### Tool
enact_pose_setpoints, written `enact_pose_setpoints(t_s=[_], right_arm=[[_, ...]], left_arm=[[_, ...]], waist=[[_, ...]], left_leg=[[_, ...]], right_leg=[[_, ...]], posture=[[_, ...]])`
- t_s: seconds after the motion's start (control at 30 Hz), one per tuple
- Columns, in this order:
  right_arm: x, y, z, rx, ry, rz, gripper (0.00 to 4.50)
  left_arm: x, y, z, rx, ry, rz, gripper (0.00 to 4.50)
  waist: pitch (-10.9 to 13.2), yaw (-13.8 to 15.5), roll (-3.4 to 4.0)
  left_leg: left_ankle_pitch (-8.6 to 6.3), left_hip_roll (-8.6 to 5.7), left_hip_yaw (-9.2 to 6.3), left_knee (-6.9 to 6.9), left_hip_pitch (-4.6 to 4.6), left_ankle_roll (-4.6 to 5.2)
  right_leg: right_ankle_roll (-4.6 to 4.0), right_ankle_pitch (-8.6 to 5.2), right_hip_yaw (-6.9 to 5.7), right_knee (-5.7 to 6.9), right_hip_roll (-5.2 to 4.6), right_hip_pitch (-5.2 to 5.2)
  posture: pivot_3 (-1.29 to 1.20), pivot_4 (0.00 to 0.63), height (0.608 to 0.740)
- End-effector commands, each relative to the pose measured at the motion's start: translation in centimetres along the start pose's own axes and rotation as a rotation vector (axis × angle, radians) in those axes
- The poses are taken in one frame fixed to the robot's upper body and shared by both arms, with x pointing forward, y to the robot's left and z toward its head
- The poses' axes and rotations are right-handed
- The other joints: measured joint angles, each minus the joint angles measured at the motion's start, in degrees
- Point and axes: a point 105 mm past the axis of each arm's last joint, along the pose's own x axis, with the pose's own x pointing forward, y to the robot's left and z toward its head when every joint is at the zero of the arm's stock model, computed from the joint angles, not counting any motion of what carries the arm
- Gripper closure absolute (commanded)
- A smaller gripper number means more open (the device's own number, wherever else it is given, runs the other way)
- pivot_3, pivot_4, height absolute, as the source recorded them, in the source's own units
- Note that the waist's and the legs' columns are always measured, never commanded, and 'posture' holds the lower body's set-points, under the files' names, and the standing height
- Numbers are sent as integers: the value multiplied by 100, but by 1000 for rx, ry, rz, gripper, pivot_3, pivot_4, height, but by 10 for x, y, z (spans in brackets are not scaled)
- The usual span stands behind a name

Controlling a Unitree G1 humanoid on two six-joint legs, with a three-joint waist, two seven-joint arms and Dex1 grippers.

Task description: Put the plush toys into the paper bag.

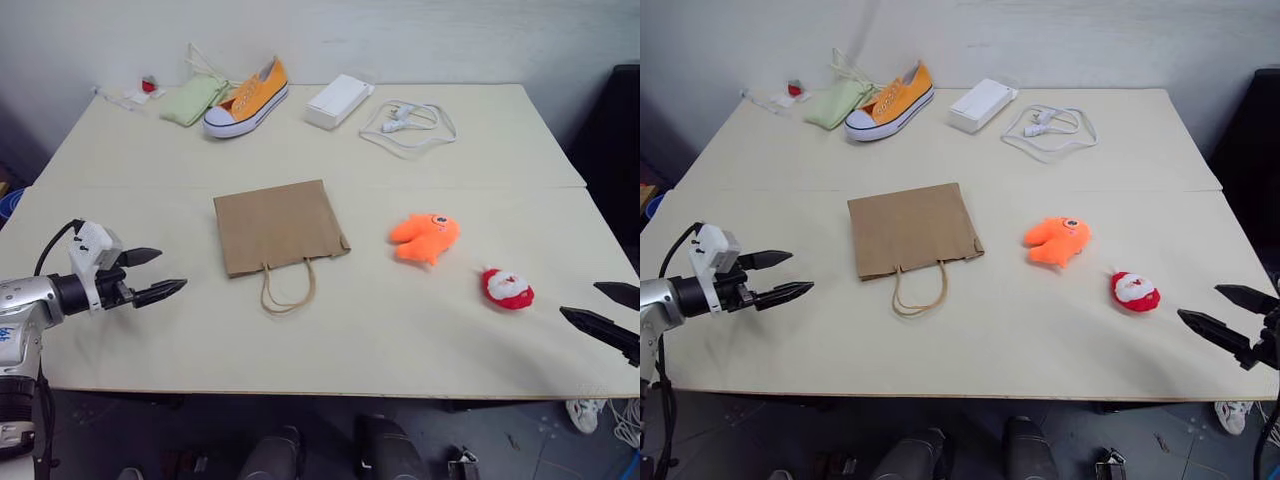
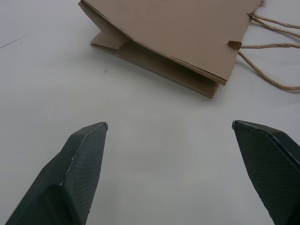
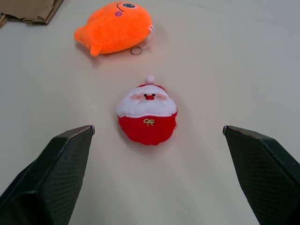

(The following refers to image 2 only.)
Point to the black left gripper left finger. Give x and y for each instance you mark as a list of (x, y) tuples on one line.
[(70, 178)]

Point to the brown paper bag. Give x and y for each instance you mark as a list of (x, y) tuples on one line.
[(178, 39)]

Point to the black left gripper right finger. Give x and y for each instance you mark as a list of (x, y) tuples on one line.
[(269, 168)]

